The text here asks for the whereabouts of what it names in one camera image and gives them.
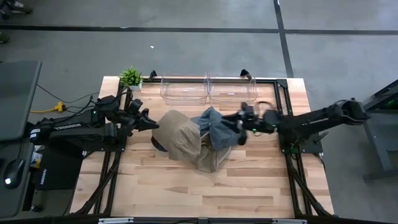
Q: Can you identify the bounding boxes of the green plant in white pot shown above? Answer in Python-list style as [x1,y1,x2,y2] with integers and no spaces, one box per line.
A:
[119,65,144,91]

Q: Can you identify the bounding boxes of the yellow power plug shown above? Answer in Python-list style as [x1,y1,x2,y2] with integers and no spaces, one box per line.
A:
[30,101,66,114]

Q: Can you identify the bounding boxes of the grey metal cart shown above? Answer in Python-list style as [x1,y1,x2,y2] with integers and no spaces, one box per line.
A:
[362,79,398,182]

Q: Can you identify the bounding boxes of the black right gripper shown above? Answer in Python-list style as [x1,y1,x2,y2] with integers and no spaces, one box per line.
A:
[222,102,280,146]

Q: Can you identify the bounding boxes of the silver edge bracket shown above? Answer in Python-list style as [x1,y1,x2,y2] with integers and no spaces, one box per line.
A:
[98,217,134,224]
[272,218,308,224]

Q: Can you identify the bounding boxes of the clear plastic bin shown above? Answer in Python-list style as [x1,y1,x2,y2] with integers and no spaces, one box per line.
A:
[207,73,258,105]
[160,73,208,106]

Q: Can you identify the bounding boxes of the black Trossen control box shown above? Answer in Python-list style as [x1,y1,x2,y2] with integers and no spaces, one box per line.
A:
[34,149,83,190]

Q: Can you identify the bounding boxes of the yellow white packet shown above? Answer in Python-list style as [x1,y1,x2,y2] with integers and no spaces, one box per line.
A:
[30,151,43,169]

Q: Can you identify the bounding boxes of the dark grey flat panel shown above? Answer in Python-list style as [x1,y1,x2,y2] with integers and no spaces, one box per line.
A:
[0,60,43,142]

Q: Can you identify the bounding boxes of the grey desk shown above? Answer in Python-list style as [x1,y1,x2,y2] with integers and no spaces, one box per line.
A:
[0,138,35,218]

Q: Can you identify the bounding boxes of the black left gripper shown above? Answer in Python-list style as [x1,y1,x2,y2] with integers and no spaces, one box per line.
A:
[124,99,160,132]

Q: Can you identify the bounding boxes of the black aluminium table frame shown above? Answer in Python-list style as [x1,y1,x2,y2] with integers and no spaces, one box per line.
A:
[70,77,336,218]

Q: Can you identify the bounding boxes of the black computer mouse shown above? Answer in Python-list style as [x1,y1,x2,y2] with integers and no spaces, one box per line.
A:
[2,159,25,190]

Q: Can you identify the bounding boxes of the denim blue cap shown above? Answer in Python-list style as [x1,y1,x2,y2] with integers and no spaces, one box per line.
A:
[190,106,243,152]

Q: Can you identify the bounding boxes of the black floor cable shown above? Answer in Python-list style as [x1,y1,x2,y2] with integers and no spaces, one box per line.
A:
[36,83,100,105]

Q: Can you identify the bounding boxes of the beige cap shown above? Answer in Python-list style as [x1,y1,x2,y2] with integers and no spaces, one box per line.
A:
[193,143,233,174]
[151,109,203,162]

